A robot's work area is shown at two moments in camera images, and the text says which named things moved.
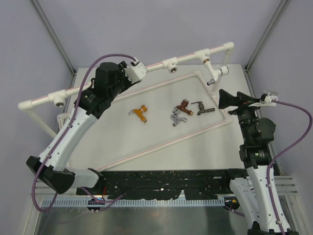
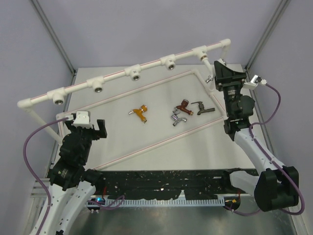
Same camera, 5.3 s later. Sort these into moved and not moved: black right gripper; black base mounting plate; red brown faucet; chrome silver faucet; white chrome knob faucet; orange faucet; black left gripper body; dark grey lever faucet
Moved: black left gripper body; white chrome knob faucet; black right gripper
Not moved: dark grey lever faucet; orange faucet; chrome silver faucet; red brown faucet; black base mounting plate
